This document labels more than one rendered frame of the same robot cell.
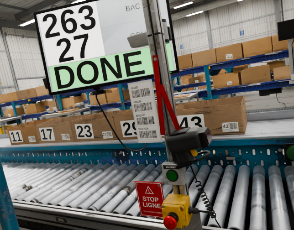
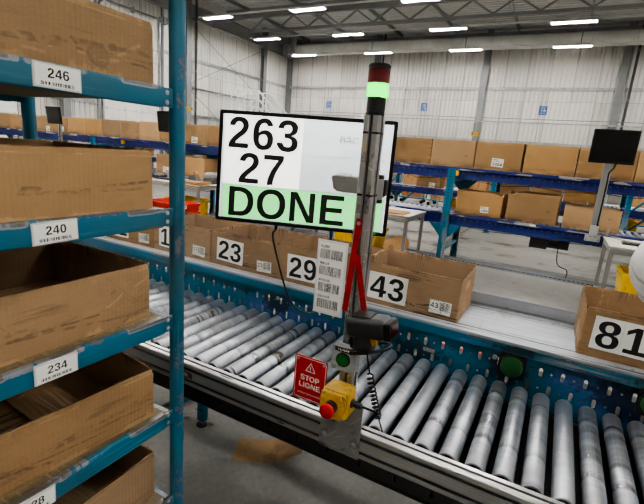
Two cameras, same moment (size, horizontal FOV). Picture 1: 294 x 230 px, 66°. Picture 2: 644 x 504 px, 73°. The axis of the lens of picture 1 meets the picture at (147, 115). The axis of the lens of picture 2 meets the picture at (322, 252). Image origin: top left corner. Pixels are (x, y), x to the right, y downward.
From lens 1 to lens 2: 43 cm
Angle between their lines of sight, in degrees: 5
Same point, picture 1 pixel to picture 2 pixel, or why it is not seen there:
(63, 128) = (198, 237)
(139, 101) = (327, 263)
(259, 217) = (430, 432)
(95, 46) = (288, 175)
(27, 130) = not seen: hidden behind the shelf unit
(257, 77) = (533, 214)
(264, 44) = (563, 157)
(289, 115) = (531, 310)
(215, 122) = (421, 296)
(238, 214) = (409, 423)
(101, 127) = (257, 253)
